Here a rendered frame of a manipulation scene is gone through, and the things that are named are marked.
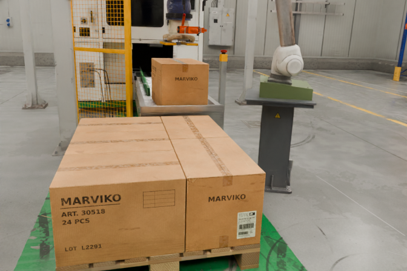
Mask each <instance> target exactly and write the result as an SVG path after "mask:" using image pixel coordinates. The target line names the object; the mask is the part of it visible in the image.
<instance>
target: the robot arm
mask: <svg viewBox="0 0 407 271"><path fill-rule="evenodd" d="M206 1H207V0H203V1H202V11H204V6H206ZM275 1H276V11H277V21H278V27H279V37H280V46H279V47H277V49H276V50H275V52H274V56H273V61H272V66H271V75H270V77H268V78H269V79H268V80H267V82H275V83H283V84H287V85H292V82H291V81H292V80H291V77H292V76H296V75H298V74H299V73H300V72H301V71H302V70H303V59H302V55H301V52H300V47H299V46H298V45H296V43H295V37H294V25H293V14H292V7H291V0H275ZM182 5H184V10H185V0H182Z"/></svg>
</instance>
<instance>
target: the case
mask: <svg viewBox="0 0 407 271"><path fill-rule="evenodd" d="M208 79H209V64H206V63H204V62H201V61H198V60H195V59H192V58H151V95H152V99H153V101H154V102H155V104H156V105H157V106H163V105H207V104H208Z"/></svg>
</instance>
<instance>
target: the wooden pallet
mask: <svg viewBox="0 0 407 271"><path fill-rule="evenodd" d="M225 255H234V257H235V259H236V261H237V263H238V265H239V267H240V269H241V270H244V269H253V268H258V267H259V255H260V244H252V245H246V246H236V247H226V248H220V249H210V250H200V251H194V252H184V253H174V254H168V255H158V256H148V257H142V258H132V259H126V260H116V261H106V262H100V263H90V264H80V265H74V266H64V267H56V271H101V270H111V269H121V268H126V267H136V266H146V265H148V268H149V271H179V262H180V261H185V260H195V259H201V258H210V257H216V256H225Z"/></svg>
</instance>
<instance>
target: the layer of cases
mask: <svg viewBox="0 0 407 271"><path fill-rule="evenodd" d="M265 175H266V173H265V172H264V171H263V170H262V169H261V168H260V167H259V166H258V165H257V164H256V163H255V162H254V161H253V160H252V159H251V158H250V157H249V156H248V155H247V154H246V153H245V152H244V151H243V150H242V149H241V148H240V147H239V146H238V145H237V144H236V143H235V142H234V141H233V140H232V139H231V138H230V137H229V136H228V135H227V133H226V132H225V131H224V130H223V129H222V128H221V127H220V126H219V125H218V124H217V123H216V122H215V121H214V120H213V119H212V118H211V117H210V116H209V115H207V116H161V117H159V116H158V117H109V118H83V119H81V120H80V122H79V124H78V127H77V128H76V131H75V133H74V135H73V137H72V139H71V142H70V144H69V146H68V148H67V150H66V152H65V154H64V157H63V159H62V161H61V164H60V165H59V167H58V170H57V171H56V174H55V176H54V178H53V181H52V183H51V185H50V187H49V192H50V206H51V219H52V226H53V239H54V247H55V260H56V267H64V266H74V265H80V264H90V263H100V262H106V261H116V260H126V259H132V258H142V257H148V256H158V255H168V254H174V253H184V252H194V251H200V250H210V249H220V248H226V247H236V246H246V245H252V244H260V233H261V225H262V211H263V197H264V189H265Z"/></svg>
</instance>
